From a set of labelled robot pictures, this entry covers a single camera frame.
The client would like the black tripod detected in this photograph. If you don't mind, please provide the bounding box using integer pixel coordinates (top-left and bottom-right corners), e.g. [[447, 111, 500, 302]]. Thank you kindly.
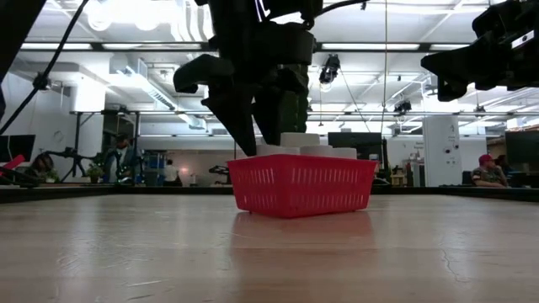
[[45, 146, 100, 183]]

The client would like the white ceiling air duct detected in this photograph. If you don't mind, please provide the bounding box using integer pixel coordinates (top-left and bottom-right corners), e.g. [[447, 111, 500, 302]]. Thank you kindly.
[[104, 58, 186, 130]]

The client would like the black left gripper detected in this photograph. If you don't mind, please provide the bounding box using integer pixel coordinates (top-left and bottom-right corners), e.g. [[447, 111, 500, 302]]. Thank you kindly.
[[173, 0, 311, 157]]

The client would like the red flat object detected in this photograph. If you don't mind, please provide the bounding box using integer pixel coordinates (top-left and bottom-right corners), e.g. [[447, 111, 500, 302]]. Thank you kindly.
[[0, 153, 26, 173]]

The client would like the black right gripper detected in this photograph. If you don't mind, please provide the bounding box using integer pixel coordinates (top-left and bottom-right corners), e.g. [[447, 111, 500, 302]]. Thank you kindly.
[[420, 0, 539, 103]]

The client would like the red plastic slotted basket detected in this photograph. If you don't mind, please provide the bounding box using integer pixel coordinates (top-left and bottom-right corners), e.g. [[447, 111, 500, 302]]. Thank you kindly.
[[227, 153, 378, 219]]

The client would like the thin hanging cable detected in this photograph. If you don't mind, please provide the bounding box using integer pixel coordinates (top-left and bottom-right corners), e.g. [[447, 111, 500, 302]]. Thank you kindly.
[[381, 0, 389, 136]]

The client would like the black computer monitor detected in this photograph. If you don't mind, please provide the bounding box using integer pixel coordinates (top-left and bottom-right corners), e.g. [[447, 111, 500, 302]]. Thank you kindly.
[[328, 132, 383, 160], [504, 130, 539, 174], [0, 134, 37, 164]]

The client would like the white hexagonal planter pot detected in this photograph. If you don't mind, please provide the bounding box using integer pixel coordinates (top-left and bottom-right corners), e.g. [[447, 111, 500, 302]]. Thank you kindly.
[[280, 132, 321, 148]]

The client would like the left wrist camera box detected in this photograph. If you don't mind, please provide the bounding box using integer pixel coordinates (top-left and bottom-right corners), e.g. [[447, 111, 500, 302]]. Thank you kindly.
[[252, 21, 318, 67]]

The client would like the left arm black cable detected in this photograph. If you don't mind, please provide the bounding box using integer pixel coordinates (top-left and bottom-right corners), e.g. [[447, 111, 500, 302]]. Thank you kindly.
[[0, 0, 92, 136]]

